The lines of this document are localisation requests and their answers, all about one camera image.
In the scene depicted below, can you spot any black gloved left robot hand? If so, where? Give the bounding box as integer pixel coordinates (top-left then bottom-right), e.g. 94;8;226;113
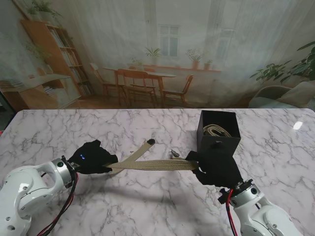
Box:
67;139;118;175

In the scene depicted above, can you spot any beige woven belt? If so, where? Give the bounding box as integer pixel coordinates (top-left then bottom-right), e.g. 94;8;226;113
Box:
203;124;233;138
105;138;200;176

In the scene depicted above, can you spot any printed room scene backdrop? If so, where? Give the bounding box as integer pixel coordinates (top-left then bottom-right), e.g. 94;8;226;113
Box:
0;0;315;109

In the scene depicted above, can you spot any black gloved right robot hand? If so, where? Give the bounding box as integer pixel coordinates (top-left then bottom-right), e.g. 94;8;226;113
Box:
185;141;247;188

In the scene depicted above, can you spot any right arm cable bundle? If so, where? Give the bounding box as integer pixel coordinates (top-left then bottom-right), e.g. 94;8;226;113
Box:
225;188;241;236

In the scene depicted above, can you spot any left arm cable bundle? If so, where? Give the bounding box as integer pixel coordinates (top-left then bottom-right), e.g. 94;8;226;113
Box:
35;169;79;236

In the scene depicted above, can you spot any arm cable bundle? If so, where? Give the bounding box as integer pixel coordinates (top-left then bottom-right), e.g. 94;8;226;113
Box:
225;188;241;236
35;169;79;236

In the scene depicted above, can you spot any black square storage box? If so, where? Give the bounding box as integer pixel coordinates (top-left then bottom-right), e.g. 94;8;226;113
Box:
196;110;241;158

